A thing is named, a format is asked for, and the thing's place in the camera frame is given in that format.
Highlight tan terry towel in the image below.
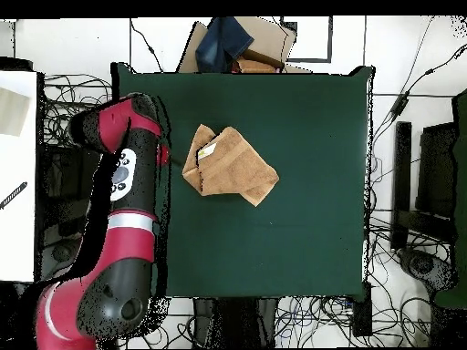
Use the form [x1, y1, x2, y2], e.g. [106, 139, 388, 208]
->
[181, 123, 281, 208]

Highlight black flat panel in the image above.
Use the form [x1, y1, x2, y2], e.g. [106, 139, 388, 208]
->
[415, 121, 458, 220]

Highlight black equipment rack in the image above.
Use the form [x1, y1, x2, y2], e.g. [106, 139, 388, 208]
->
[37, 105, 104, 238]

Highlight blue denim jeans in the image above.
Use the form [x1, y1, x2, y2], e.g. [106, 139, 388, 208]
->
[194, 15, 255, 73]

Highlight folded orange-brown cloth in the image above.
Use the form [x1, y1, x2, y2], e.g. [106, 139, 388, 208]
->
[233, 48, 286, 74]

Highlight dark green table cloth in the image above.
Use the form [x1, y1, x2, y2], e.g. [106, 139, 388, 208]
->
[110, 61, 375, 302]

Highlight black striped tool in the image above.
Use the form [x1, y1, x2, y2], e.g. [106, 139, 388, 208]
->
[0, 180, 29, 211]

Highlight brown cardboard box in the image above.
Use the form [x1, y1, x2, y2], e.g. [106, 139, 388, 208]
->
[176, 15, 313, 74]

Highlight beige paper sheet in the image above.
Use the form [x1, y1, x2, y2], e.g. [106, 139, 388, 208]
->
[0, 87, 31, 138]

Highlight white desk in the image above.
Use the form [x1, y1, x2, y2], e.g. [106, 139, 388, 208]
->
[0, 70, 39, 283]

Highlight black upright bar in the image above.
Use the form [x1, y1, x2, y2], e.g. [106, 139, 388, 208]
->
[389, 120, 413, 252]

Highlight black power strip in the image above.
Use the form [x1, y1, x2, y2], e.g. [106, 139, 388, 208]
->
[350, 282, 374, 338]

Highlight thin black cable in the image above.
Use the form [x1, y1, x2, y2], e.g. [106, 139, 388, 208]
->
[130, 17, 164, 73]

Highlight tangled black cable heap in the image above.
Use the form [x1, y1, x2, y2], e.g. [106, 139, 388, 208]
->
[273, 295, 431, 348]
[41, 72, 112, 147]

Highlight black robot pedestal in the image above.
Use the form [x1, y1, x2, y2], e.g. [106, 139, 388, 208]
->
[192, 296, 279, 349]

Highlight black cable with adapter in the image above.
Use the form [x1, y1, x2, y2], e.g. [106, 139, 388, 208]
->
[371, 43, 467, 147]

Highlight black device with cables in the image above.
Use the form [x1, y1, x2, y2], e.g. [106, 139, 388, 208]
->
[397, 247, 459, 293]

